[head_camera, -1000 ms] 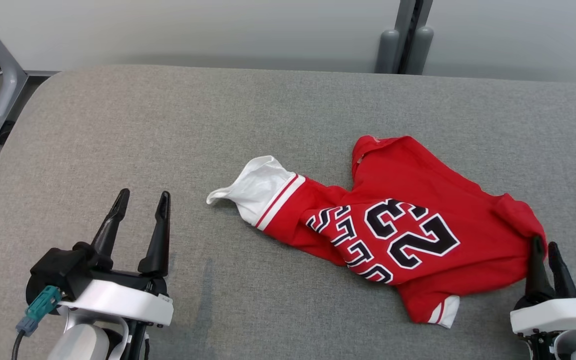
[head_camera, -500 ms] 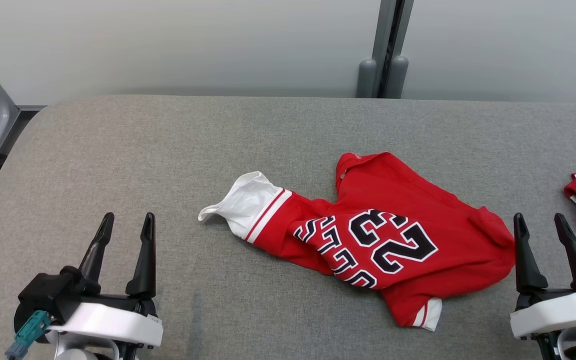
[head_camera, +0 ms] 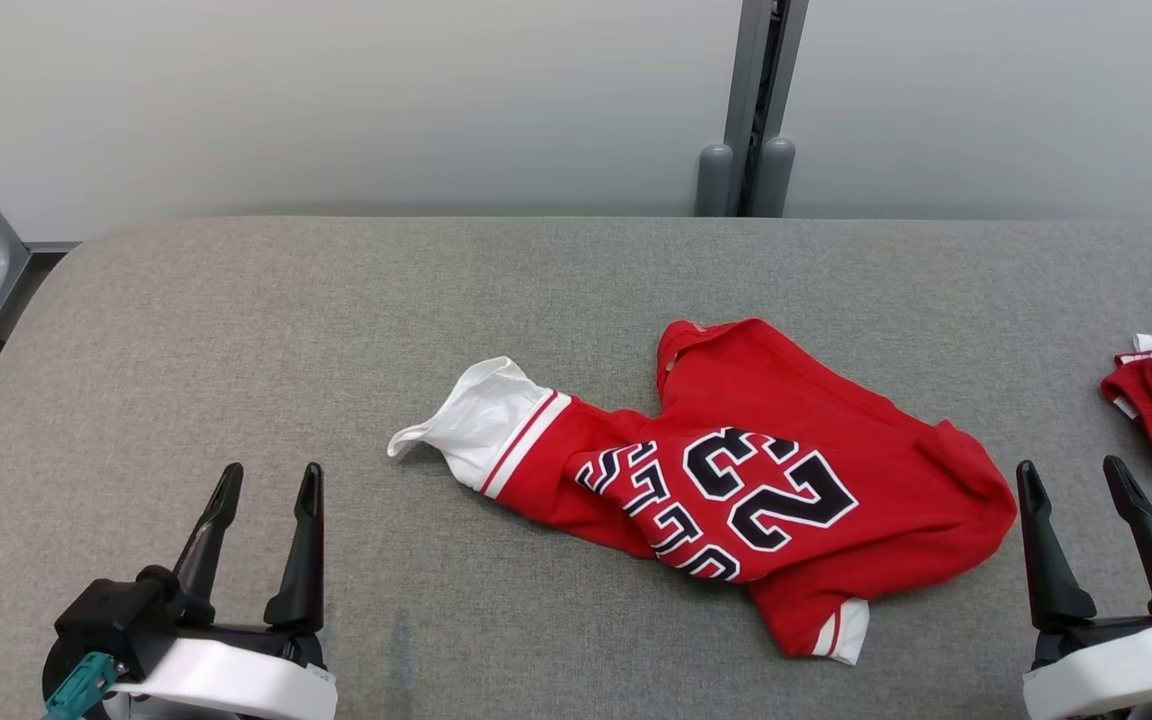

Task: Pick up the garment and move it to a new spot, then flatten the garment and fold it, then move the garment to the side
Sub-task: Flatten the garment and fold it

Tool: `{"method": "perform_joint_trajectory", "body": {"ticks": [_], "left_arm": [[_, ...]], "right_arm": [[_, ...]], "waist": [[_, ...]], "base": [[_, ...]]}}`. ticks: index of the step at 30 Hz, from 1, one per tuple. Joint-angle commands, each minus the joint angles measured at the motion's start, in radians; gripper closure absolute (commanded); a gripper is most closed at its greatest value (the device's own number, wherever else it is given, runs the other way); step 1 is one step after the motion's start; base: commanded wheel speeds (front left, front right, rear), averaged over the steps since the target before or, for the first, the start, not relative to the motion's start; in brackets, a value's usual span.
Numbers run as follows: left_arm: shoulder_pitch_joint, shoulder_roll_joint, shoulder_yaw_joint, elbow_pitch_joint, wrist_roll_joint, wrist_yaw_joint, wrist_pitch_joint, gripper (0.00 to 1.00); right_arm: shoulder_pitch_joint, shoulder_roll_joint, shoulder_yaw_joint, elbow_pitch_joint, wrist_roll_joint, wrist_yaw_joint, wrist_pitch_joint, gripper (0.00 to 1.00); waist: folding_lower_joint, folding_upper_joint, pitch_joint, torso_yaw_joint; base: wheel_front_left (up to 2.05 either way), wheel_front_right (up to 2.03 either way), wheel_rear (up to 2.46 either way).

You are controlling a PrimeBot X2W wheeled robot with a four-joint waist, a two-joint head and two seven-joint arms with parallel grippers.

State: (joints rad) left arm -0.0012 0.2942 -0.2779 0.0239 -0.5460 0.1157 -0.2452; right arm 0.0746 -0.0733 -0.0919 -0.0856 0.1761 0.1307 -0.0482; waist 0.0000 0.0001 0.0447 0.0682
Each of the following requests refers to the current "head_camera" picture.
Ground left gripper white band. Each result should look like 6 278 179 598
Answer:
101 462 339 720

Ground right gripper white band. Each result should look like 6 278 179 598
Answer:
1016 455 1152 720

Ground red basketball jersey white sleeves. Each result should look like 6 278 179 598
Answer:
388 318 1019 666

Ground grey partition post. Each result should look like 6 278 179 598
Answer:
693 0 810 218

